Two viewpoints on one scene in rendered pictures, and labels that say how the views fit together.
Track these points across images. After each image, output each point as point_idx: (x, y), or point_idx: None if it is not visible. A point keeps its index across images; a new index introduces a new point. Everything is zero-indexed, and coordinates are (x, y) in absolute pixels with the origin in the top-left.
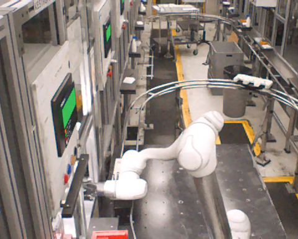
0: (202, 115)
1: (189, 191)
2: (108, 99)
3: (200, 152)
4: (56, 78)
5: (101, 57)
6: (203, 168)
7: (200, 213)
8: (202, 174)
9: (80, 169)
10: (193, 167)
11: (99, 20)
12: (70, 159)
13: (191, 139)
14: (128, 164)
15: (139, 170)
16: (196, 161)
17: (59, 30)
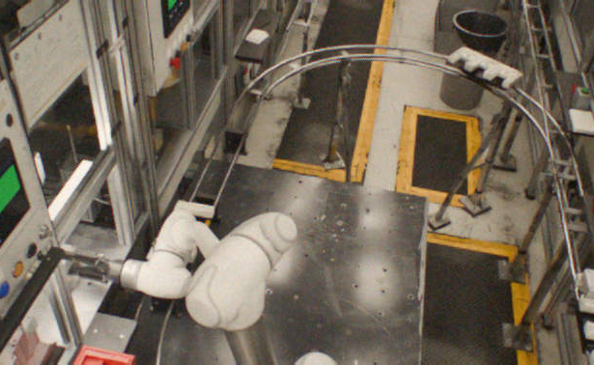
0: (260, 218)
1: (290, 273)
2: (188, 91)
3: (217, 305)
4: None
5: (151, 42)
6: (228, 323)
7: (292, 321)
8: (229, 329)
9: (36, 281)
10: (207, 323)
11: None
12: (12, 271)
13: (212, 275)
14: (167, 239)
15: (183, 252)
16: (210, 317)
17: None
